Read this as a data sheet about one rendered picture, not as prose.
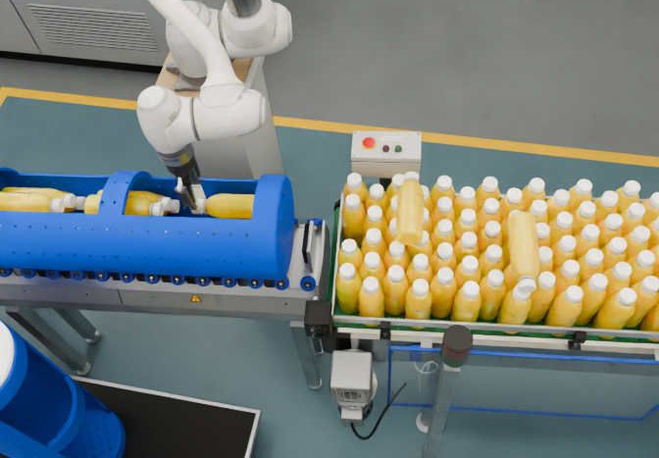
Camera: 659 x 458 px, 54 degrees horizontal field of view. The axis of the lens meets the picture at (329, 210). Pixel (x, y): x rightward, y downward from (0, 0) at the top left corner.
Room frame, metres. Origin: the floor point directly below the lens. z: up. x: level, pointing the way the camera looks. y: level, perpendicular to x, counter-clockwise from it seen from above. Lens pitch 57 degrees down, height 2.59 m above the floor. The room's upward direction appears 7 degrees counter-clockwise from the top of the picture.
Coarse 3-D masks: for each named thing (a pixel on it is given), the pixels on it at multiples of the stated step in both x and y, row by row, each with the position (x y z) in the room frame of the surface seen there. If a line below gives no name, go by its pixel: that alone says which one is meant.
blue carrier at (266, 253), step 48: (96, 192) 1.18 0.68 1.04; (240, 192) 1.11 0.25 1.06; (288, 192) 1.04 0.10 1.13; (0, 240) 0.97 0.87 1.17; (48, 240) 0.95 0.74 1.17; (96, 240) 0.93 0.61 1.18; (144, 240) 0.91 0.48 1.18; (192, 240) 0.88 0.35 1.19; (240, 240) 0.86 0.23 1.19; (288, 240) 0.94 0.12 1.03
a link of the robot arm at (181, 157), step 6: (186, 144) 1.03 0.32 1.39; (192, 144) 1.05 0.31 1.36; (156, 150) 1.02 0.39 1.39; (180, 150) 1.01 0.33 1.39; (186, 150) 1.02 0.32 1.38; (192, 150) 1.04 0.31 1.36; (162, 156) 1.01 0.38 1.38; (168, 156) 1.00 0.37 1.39; (174, 156) 1.00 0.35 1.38; (180, 156) 1.01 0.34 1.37; (186, 156) 1.02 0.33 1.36; (162, 162) 1.02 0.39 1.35; (168, 162) 1.01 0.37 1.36; (174, 162) 1.01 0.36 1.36; (180, 162) 1.01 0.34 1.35; (186, 162) 1.01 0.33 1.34
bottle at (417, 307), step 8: (408, 296) 0.72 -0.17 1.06; (416, 296) 0.70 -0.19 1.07; (424, 296) 0.70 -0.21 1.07; (432, 296) 0.71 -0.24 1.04; (408, 304) 0.70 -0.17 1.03; (416, 304) 0.69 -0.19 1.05; (424, 304) 0.69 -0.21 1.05; (408, 312) 0.70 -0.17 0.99; (416, 312) 0.69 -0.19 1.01; (424, 312) 0.69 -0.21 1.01; (416, 328) 0.69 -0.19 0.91
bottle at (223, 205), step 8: (208, 200) 1.04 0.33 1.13; (216, 200) 1.03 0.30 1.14; (224, 200) 1.03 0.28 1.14; (232, 200) 1.02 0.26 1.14; (240, 200) 1.02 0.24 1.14; (248, 200) 1.02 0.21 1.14; (208, 208) 1.02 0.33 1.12; (216, 208) 1.01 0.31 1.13; (224, 208) 1.01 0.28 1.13; (232, 208) 1.01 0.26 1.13; (240, 208) 1.00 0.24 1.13; (248, 208) 1.00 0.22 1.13; (216, 216) 1.00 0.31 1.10; (224, 216) 1.00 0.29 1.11; (232, 216) 0.99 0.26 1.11; (240, 216) 0.99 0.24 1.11; (248, 216) 0.99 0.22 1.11
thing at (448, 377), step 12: (444, 372) 0.50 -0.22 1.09; (456, 372) 0.49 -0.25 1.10; (444, 384) 0.49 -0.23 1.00; (444, 396) 0.49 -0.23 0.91; (432, 408) 0.52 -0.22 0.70; (444, 408) 0.49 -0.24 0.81; (432, 420) 0.50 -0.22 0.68; (444, 420) 0.49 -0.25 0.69; (432, 432) 0.49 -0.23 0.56; (432, 444) 0.49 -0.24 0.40; (432, 456) 0.49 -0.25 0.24
